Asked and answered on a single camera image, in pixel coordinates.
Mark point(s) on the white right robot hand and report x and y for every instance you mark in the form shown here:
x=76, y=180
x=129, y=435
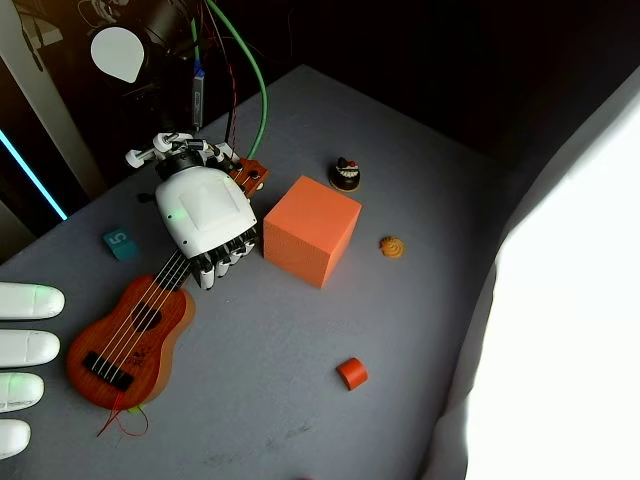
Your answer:
x=25, y=345

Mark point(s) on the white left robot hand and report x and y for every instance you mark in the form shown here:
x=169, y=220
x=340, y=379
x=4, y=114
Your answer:
x=205, y=215

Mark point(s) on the small orange wooden guitar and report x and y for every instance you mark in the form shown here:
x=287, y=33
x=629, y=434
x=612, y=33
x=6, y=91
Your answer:
x=125, y=345

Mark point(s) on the yellow-green guitar pick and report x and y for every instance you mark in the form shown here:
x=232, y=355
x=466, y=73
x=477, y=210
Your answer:
x=136, y=410

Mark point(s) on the teal number five block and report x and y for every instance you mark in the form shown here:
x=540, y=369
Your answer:
x=121, y=244

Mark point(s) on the large orange foam cube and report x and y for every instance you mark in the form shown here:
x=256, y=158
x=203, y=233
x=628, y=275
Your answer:
x=312, y=230

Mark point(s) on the chocolate cake toy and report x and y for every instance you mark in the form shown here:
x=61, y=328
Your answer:
x=344, y=177

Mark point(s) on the grey table cloth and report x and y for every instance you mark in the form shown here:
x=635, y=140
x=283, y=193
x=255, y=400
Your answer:
x=300, y=325

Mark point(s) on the cyan light strip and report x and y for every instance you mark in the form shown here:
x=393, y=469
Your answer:
x=32, y=175

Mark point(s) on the orange swirl cookie toy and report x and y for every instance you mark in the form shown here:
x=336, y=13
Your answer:
x=392, y=247

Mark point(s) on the orange half-cylinder block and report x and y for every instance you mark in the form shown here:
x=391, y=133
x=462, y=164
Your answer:
x=352, y=374

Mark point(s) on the white backdrop panel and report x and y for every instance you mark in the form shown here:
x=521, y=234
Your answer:
x=575, y=300

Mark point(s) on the white door frame post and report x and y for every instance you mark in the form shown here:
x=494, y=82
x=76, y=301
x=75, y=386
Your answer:
x=57, y=125

